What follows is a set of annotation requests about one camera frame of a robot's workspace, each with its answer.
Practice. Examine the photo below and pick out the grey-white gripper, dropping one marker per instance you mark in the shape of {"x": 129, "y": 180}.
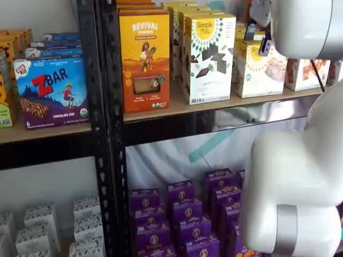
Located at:
{"x": 261, "y": 12}

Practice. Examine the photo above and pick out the small white yellow-label Simple Mills box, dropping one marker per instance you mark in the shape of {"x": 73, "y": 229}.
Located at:
{"x": 241, "y": 36}
{"x": 240, "y": 28}
{"x": 254, "y": 77}

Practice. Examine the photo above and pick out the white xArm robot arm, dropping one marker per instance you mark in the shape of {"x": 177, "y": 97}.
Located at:
{"x": 294, "y": 166}

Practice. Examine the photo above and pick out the white Simple Mills sweet thins box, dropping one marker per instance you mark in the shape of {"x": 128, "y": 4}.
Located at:
{"x": 179, "y": 4}
{"x": 190, "y": 8}
{"x": 201, "y": 13}
{"x": 211, "y": 61}

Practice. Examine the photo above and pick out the white box with orange-brown picture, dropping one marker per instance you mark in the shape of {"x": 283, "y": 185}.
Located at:
{"x": 300, "y": 76}
{"x": 336, "y": 72}

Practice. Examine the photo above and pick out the shiny metal shelf beam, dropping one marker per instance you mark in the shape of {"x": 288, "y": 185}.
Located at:
{"x": 214, "y": 120}

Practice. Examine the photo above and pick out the wooden shelf board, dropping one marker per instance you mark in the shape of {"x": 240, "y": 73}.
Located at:
{"x": 177, "y": 107}
{"x": 45, "y": 132}

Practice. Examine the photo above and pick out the orange Revival Einkorn box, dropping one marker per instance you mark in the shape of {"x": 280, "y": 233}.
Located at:
{"x": 139, "y": 10}
{"x": 144, "y": 61}
{"x": 134, "y": 4}

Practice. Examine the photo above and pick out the blue purple ZBar box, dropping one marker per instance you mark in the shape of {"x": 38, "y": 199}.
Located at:
{"x": 53, "y": 53}
{"x": 61, "y": 37}
{"x": 56, "y": 44}
{"x": 51, "y": 93}

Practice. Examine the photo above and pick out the purple Annie's box orange label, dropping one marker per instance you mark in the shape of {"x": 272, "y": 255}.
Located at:
{"x": 235, "y": 238}

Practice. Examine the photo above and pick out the yellow brown-spotted cookie box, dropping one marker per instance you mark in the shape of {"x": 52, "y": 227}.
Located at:
{"x": 5, "y": 88}
{"x": 18, "y": 37}

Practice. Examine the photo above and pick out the white black-patterned box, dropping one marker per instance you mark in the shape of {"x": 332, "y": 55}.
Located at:
{"x": 33, "y": 241}
{"x": 87, "y": 249}
{"x": 40, "y": 214}
{"x": 88, "y": 228}
{"x": 87, "y": 207}
{"x": 6, "y": 235}

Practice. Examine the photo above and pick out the black shelf beam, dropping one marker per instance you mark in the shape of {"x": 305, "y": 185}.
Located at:
{"x": 45, "y": 154}

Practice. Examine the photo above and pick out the black perforated shelf post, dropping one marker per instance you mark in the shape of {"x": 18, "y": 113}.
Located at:
{"x": 92, "y": 80}
{"x": 113, "y": 120}

